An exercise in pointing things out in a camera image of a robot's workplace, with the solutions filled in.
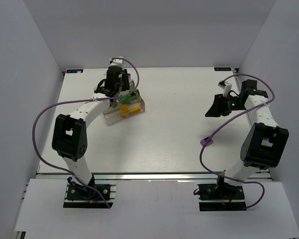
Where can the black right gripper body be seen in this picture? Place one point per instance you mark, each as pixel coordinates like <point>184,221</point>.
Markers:
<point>223,104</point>

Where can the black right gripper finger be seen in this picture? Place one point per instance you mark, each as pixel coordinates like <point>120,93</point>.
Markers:
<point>218,99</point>
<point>214,111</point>

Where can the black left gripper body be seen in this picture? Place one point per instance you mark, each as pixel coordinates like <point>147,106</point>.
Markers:
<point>124,87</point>

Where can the yellow long lego brick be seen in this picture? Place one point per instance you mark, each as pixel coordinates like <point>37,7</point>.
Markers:
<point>135,110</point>

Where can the yellow patterned lego brick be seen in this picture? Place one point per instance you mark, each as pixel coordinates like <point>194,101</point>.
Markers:
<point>124,111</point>

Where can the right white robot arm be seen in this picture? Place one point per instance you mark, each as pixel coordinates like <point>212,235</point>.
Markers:
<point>263,147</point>

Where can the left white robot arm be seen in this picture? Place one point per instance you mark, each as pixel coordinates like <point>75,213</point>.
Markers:
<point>70,131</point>

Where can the clear tiered plastic organizer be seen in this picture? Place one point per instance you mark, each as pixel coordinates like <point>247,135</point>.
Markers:
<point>112,115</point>

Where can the blue label sticker right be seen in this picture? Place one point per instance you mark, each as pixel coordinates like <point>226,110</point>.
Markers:
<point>222,69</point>

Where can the blue label sticker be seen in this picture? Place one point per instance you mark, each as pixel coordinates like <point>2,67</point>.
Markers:
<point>74,71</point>
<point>222,69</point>

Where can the blue label sticker left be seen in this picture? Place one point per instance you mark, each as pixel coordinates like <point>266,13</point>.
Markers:
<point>74,71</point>

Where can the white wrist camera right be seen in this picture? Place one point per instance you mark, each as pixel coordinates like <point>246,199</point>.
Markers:
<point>226,87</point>

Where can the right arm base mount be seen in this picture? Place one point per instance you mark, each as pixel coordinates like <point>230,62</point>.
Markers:
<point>211,199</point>

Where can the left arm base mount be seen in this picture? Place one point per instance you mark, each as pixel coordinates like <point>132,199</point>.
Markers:
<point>79,197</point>

